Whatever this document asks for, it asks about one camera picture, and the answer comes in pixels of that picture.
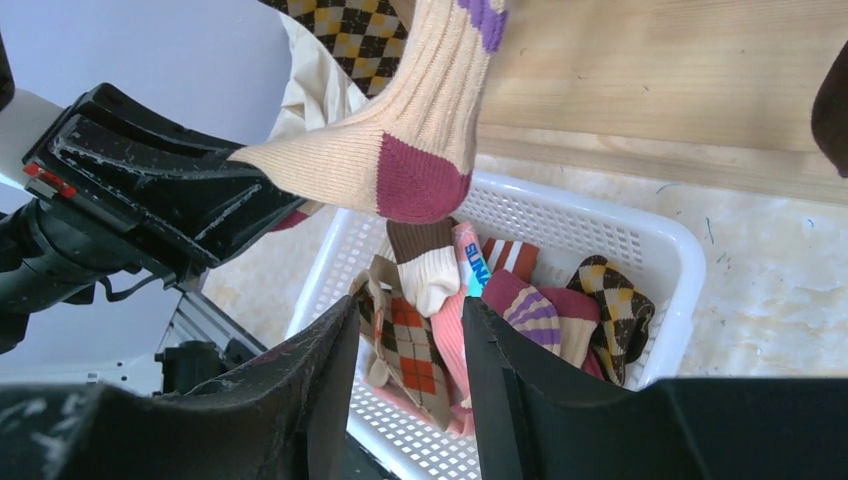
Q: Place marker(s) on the beige crumpled cloth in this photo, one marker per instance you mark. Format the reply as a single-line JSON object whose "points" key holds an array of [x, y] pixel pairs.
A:
{"points": [[318, 91]]}

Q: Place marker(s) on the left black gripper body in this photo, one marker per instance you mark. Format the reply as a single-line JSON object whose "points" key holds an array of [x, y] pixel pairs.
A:
{"points": [[57, 247]]}

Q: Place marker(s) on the dark brown striped sock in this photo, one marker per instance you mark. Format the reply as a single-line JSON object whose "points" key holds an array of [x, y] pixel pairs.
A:
{"points": [[829, 114]]}

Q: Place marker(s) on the cream sock brown toe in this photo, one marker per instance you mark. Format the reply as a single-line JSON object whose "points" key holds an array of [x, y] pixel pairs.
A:
{"points": [[426, 262]]}

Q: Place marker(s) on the brown yellow argyle sock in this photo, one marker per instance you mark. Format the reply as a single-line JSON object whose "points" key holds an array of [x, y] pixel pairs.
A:
{"points": [[625, 316]]}

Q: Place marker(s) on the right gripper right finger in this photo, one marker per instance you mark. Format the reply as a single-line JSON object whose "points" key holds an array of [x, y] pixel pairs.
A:
{"points": [[538, 417]]}

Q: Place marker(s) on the aluminium rail frame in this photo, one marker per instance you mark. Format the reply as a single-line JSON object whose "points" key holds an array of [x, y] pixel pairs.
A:
{"points": [[133, 344]]}

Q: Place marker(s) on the grey sock with red stripes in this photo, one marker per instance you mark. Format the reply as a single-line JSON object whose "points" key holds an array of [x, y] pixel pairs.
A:
{"points": [[519, 258]]}

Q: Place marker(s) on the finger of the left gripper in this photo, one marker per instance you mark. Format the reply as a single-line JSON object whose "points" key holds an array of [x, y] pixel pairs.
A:
{"points": [[177, 184], [152, 126]]}

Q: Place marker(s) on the cream argyle sock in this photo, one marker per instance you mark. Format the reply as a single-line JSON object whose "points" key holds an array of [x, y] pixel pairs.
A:
{"points": [[403, 365]]}

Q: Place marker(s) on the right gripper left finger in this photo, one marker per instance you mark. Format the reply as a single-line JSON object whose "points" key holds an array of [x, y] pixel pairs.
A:
{"points": [[281, 415]]}

